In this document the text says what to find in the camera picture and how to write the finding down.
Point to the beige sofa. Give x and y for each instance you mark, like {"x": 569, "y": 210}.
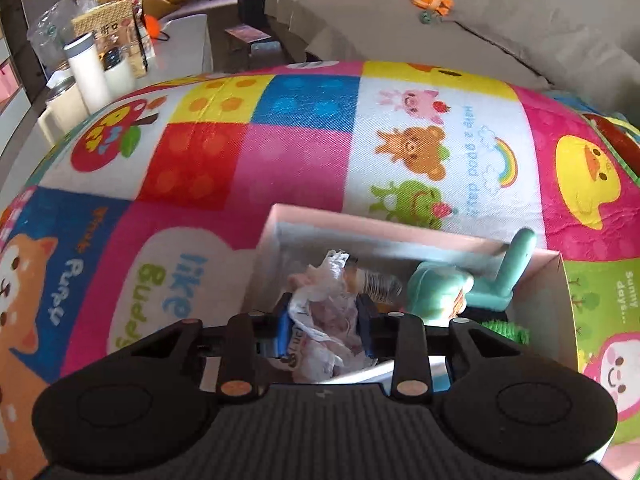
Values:
{"x": 500, "y": 35}

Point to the clear plastic bag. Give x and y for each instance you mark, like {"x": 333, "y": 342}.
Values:
{"x": 50, "y": 27}

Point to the white pitcher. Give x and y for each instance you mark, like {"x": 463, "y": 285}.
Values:
{"x": 70, "y": 110}

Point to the orange ball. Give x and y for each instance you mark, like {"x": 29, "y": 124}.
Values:
{"x": 152, "y": 26}

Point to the small pink stool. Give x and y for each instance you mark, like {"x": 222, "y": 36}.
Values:
{"x": 247, "y": 35}

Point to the mint green toy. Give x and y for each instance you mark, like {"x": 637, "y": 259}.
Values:
{"x": 432, "y": 292}

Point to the colourful printed blanket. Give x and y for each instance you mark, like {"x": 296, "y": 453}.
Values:
{"x": 300, "y": 160}

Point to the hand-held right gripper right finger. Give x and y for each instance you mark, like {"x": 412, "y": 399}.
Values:
{"x": 364, "y": 331}

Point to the pink white lace cloth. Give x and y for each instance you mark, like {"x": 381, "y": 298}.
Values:
{"x": 325, "y": 320}

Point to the green toy grass patch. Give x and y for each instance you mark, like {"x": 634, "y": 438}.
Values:
{"x": 505, "y": 332}

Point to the white thermos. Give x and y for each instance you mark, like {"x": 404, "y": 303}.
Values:
{"x": 87, "y": 72}

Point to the small green toy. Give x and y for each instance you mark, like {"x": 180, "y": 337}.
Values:
{"x": 426, "y": 17}

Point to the small clear plastic toy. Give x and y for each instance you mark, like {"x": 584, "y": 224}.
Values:
{"x": 375, "y": 282}

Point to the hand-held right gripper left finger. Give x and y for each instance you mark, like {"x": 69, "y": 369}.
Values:
{"x": 282, "y": 331}

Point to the pink cardboard box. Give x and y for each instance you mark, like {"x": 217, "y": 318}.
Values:
{"x": 545, "y": 310}

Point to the small white black-capped bottle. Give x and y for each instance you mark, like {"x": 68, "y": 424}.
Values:
{"x": 119, "y": 75}

